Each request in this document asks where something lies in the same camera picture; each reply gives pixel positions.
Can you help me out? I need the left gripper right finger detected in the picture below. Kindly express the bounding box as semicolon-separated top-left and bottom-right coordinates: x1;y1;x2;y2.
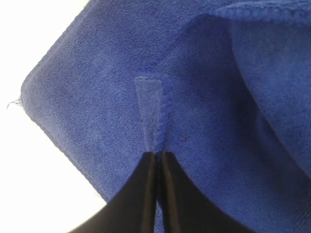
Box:
160;152;245;233

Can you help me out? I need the blue towel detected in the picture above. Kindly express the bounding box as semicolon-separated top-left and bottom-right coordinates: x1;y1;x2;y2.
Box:
19;0;311;233

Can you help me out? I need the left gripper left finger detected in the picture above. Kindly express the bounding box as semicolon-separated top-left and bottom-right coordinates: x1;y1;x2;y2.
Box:
71;152;157;233

